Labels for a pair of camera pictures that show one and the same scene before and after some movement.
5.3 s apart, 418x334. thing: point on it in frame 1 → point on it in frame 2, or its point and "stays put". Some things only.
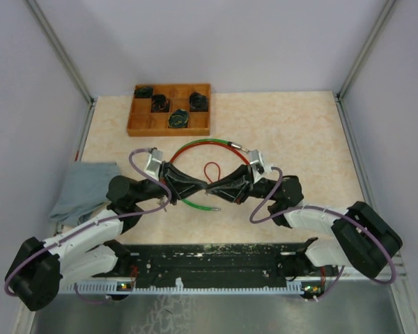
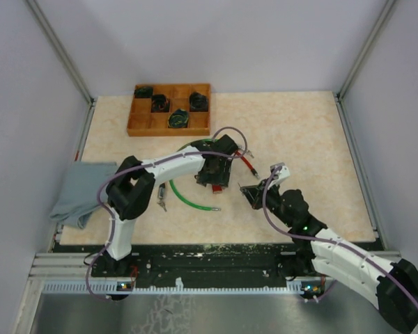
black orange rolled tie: [159, 104] stays put
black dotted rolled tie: [198, 102] stays put
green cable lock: [232, 144] stays put
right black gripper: [235, 195] → [254, 194]
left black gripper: [192, 185] → [222, 179]
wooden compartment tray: [170, 109] stays put
